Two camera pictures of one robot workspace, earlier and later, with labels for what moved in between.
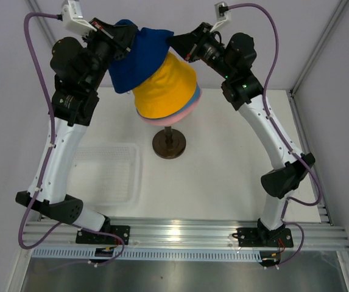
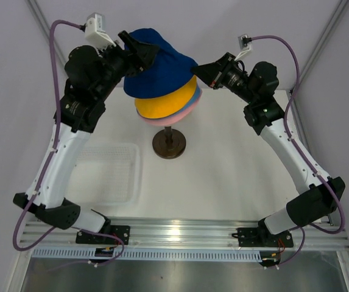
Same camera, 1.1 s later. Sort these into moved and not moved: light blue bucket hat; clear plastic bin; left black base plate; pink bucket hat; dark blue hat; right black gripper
Moved: dark blue hat; right black gripper
Not moved: clear plastic bin; light blue bucket hat; left black base plate; pink bucket hat
